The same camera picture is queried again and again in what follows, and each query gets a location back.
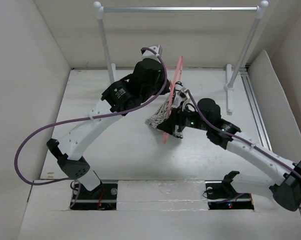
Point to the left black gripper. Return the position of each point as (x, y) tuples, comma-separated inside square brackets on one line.
[(162, 76)]

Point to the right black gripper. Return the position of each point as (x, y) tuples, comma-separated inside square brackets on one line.
[(169, 125)]

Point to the newspaper print trousers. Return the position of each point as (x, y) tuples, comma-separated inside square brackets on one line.
[(158, 116)]

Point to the pink clothes hanger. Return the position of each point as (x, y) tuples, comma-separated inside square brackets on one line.
[(170, 99)]

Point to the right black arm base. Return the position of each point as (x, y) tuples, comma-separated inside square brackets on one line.
[(221, 197)]

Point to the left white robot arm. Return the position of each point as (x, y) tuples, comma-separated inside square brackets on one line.
[(115, 102)]

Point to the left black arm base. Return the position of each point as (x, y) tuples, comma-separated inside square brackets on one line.
[(105, 200)]

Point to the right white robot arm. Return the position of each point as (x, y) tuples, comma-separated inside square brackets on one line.
[(283, 183)]

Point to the white foam block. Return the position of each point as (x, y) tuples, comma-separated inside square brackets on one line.
[(161, 196)]

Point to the white clothes rack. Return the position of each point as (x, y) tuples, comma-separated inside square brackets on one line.
[(208, 36)]

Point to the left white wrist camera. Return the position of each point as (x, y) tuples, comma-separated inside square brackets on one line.
[(152, 50)]

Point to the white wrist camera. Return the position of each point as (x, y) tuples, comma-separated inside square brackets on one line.
[(152, 50), (183, 97)]

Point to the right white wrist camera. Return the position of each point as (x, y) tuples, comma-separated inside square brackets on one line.
[(183, 97)]

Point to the aluminium side rail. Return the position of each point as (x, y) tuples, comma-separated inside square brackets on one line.
[(259, 122)]

